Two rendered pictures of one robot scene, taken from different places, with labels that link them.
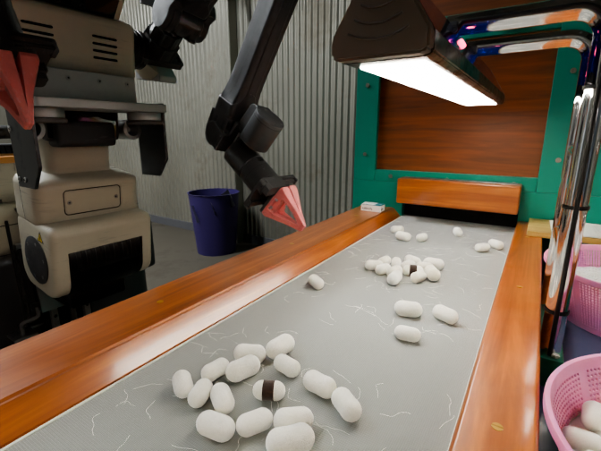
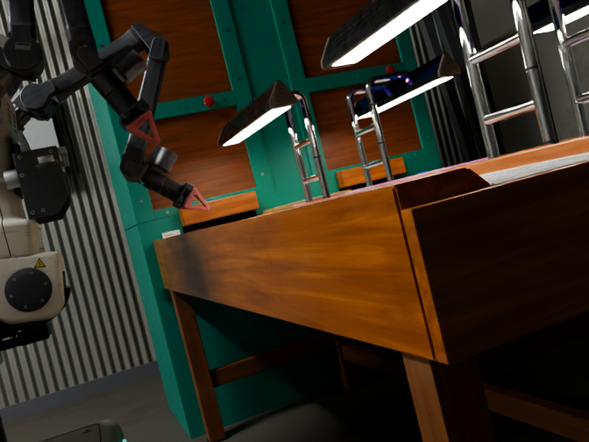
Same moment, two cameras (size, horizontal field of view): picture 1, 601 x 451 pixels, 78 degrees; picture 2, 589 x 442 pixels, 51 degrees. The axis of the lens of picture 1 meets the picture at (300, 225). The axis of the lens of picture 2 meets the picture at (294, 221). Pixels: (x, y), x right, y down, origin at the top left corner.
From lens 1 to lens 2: 151 cm
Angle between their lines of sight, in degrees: 54
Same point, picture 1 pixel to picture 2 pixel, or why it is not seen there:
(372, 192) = (156, 229)
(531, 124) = (241, 158)
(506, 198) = (251, 199)
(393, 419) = not seen: hidden behind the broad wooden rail
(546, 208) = (267, 203)
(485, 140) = (220, 172)
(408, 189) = (190, 213)
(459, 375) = not seen: hidden behind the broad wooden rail
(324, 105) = not seen: outside the picture
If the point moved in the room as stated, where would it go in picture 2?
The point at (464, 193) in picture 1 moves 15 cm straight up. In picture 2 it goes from (227, 204) to (217, 166)
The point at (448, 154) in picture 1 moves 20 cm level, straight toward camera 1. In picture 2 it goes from (202, 186) to (223, 178)
